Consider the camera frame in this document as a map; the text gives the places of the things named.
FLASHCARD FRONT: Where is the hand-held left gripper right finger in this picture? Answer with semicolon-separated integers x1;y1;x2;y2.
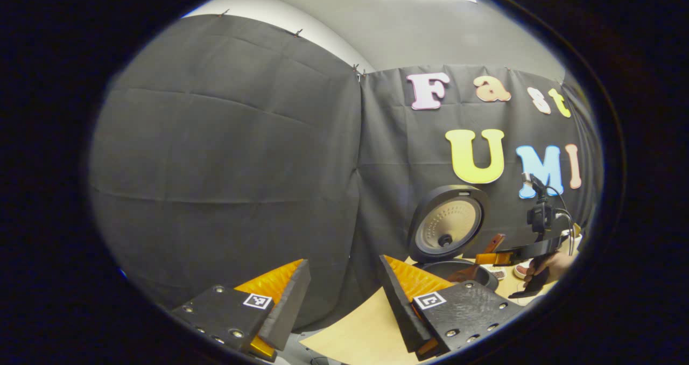
378;255;525;361

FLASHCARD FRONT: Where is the dark wooden spoon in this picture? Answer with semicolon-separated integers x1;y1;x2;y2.
447;233;507;283

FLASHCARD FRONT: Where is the grey silver rice cooker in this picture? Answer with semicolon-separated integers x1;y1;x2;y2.
407;185;500;293

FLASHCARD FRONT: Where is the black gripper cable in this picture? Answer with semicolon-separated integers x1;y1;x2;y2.
538;185;576;255

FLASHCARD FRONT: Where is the black backdrop cloth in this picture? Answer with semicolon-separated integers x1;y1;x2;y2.
89;15;601;333

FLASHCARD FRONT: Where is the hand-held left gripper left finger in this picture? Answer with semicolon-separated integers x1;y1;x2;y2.
171;258;312;361

